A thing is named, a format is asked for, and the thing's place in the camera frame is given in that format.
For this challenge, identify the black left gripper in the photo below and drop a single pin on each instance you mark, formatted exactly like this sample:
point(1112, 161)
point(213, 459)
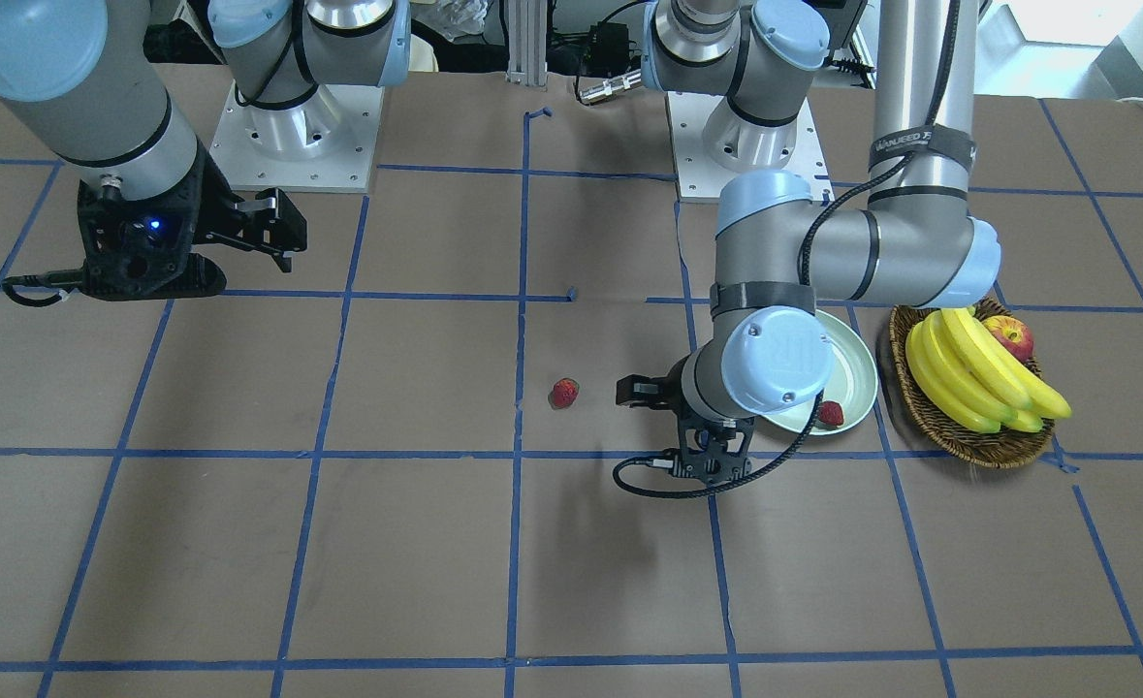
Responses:
point(669, 390)

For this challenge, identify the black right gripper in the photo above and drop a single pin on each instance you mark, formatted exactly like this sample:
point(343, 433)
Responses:
point(205, 206)

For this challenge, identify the strawberry with green cap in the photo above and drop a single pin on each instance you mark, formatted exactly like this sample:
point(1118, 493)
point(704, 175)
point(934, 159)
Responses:
point(830, 415)

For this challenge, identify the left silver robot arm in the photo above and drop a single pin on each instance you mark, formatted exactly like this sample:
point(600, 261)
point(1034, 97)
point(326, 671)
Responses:
point(781, 247)

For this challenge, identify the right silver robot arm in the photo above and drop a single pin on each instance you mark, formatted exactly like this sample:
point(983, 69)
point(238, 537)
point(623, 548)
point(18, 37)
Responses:
point(75, 73)

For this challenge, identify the light green plate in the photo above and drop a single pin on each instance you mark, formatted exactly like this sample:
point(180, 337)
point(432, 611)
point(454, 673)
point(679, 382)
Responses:
point(838, 365)

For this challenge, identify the strawberry lying sideways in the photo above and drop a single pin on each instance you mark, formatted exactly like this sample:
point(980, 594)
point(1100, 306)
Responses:
point(564, 393)

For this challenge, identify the yellow banana bunch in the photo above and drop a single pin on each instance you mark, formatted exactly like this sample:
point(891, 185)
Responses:
point(965, 372)

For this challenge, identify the brown wicker basket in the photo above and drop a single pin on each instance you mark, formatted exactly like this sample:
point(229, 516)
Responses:
point(1002, 450)

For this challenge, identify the red yellow apple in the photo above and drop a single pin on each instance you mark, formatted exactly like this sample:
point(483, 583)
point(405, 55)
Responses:
point(1012, 334)

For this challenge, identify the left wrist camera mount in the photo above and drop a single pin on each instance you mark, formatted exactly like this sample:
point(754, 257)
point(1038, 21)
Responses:
point(712, 453)

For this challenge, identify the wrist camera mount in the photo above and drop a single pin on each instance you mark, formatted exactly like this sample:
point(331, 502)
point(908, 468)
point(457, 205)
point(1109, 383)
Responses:
point(144, 250)
point(712, 453)

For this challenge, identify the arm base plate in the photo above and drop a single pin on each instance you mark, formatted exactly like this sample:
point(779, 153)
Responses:
point(325, 145)
point(711, 145)

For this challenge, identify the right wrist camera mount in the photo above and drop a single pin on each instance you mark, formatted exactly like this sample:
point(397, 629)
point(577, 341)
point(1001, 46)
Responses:
point(144, 250)

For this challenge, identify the aluminium frame post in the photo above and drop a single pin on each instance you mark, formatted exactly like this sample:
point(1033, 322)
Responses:
point(526, 37)

